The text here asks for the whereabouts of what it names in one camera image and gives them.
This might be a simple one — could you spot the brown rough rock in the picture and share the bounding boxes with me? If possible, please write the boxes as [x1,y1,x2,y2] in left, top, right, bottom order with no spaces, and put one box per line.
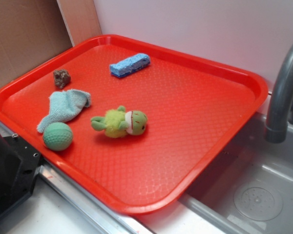
[53,69,71,89]

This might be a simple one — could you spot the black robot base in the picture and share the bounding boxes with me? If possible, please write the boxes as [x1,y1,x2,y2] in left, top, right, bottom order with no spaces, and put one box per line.
[0,134,41,219]

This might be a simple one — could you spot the red plastic tray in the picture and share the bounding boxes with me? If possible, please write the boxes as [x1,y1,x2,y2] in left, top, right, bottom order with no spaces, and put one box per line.
[0,35,268,215]

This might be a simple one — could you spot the green plush frog toy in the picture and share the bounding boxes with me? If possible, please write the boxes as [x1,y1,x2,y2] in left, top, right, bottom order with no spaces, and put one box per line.
[90,106,148,138]

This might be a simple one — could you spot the blue sponge block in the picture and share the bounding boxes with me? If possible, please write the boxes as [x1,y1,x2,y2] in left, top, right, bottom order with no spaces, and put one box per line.
[109,53,151,78]

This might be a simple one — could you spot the light blue cloth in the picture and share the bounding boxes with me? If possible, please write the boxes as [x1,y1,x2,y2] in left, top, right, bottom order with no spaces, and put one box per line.
[37,89,91,133]

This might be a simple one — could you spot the green dimpled ball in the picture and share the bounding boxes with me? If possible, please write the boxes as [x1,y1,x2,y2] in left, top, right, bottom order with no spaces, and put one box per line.
[43,122,73,151]

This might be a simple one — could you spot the grey plastic sink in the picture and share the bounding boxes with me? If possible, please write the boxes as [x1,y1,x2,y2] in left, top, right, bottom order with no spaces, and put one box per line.
[180,114,293,234]

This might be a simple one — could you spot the brown cardboard panel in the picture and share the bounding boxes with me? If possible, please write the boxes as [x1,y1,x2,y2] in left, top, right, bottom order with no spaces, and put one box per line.
[0,0,102,88]

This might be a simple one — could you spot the grey curved faucet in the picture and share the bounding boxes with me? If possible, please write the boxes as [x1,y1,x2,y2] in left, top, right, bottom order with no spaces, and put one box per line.
[264,45,293,143]

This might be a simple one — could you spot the aluminium rail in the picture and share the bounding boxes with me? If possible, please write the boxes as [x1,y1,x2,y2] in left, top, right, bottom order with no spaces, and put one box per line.
[0,114,147,234]

